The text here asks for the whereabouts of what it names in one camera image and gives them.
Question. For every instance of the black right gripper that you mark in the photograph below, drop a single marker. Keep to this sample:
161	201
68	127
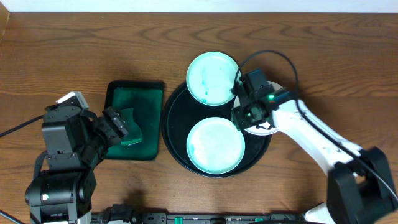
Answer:
239	122

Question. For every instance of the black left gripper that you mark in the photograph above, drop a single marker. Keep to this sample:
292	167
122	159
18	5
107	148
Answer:
115	122

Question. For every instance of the round black tray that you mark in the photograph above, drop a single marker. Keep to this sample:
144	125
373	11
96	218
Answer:
182	112

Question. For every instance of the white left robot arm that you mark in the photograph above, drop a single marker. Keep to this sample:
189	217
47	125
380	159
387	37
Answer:
76	141

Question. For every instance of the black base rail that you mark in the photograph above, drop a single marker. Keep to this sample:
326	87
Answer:
125	214

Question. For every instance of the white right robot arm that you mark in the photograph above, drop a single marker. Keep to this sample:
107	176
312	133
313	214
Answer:
360	185

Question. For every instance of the mint green plate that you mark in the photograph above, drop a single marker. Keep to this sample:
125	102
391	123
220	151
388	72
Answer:
210	78
215	146

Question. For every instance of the white plate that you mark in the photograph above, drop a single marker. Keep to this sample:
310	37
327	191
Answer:
264	129

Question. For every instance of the rectangular black sponge tray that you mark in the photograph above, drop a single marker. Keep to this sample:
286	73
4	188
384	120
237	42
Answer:
146	100

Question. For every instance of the green sponge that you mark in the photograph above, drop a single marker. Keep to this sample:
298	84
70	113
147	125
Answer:
134	131

